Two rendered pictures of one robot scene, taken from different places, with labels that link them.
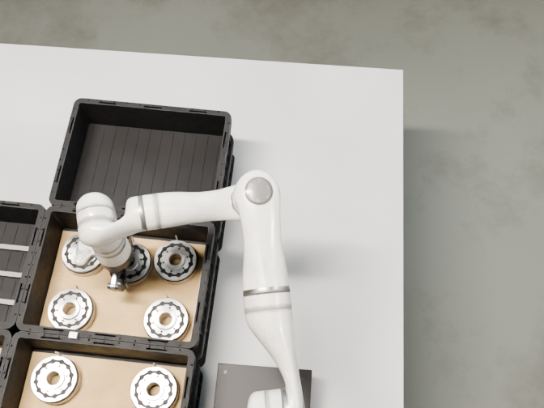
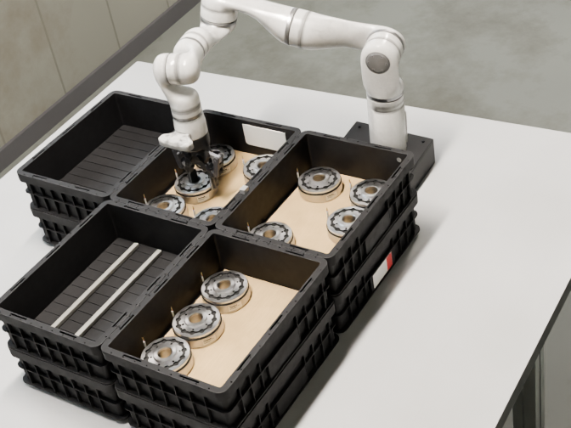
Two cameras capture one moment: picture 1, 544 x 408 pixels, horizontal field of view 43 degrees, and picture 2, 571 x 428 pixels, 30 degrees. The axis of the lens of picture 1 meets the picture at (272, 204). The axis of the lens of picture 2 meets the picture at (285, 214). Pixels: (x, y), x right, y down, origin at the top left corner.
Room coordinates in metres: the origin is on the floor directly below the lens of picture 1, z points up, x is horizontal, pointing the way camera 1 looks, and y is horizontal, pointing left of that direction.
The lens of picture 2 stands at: (-0.76, 2.03, 2.33)
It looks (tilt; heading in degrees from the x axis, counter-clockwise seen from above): 37 degrees down; 302
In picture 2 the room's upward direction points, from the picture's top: 11 degrees counter-clockwise
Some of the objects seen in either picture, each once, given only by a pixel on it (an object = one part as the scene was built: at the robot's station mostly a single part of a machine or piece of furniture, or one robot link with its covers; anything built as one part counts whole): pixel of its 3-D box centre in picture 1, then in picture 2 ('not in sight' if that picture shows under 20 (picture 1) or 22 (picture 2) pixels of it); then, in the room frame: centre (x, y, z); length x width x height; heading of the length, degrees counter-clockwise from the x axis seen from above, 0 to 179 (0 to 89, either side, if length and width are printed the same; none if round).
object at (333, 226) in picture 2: not in sight; (349, 221); (0.13, 0.38, 0.86); 0.10 x 0.10 x 0.01
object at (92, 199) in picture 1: (99, 223); (177, 85); (0.53, 0.34, 1.14); 0.09 x 0.07 x 0.15; 12
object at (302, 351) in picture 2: not in sight; (232, 363); (0.24, 0.77, 0.76); 0.40 x 0.30 x 0.12; 84
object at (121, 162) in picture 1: (146, 168); (116, 160); (0.80, 0.31, 0.87); 0.40 x 0.30 x 0.11; 84
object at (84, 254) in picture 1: (101, 244); (184, 125); (0.53, 0.36, 1.04); 0.11 x 0.09 x 0.06; 84
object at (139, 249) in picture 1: (129, 261); (195, 182); (0.56, 0.34, 0.86); 0.10 x 0.10 x 0.01
